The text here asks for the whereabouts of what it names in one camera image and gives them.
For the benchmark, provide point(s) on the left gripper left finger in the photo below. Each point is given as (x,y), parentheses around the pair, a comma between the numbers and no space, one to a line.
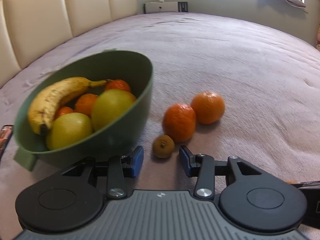
(75,196)

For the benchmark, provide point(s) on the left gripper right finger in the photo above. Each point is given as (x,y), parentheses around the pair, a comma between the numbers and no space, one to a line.
(246,195)

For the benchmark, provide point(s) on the green colander bowl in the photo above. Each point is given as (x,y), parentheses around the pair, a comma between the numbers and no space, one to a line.
(118,137)

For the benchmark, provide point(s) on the mandarin orange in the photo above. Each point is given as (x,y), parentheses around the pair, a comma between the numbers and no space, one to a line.
(179,122)
(62,111)
(209,107)
(85,103)

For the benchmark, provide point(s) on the yellow banana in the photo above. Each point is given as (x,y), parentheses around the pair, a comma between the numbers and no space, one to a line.
(42,110)

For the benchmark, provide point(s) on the yellow green apple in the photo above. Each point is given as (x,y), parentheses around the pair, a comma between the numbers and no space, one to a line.
(109,106)
(67,130)

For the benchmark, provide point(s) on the smartphone on bed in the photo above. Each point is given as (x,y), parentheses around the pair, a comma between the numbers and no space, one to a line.
(5,136)

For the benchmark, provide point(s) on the left brown longan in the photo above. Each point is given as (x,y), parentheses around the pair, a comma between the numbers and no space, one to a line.
(163,147)

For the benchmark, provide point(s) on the pink bed blanket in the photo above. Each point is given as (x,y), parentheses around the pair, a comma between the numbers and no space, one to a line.
(268,79)

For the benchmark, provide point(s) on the cream padded headboard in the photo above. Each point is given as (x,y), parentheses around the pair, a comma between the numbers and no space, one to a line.
(31,28)

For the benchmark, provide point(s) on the white bedside cabinet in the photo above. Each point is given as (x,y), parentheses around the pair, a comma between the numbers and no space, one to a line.
(155,7)

